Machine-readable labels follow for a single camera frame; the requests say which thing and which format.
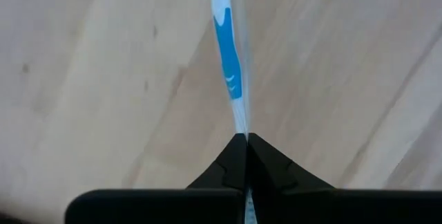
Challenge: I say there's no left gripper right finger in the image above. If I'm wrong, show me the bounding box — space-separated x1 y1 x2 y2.
247 132 442 224

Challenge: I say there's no blue white toothbrush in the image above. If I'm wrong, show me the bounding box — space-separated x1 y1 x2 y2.
209 0 259 224

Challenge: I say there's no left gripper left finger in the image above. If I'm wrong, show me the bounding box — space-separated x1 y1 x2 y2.
64 132 249 224

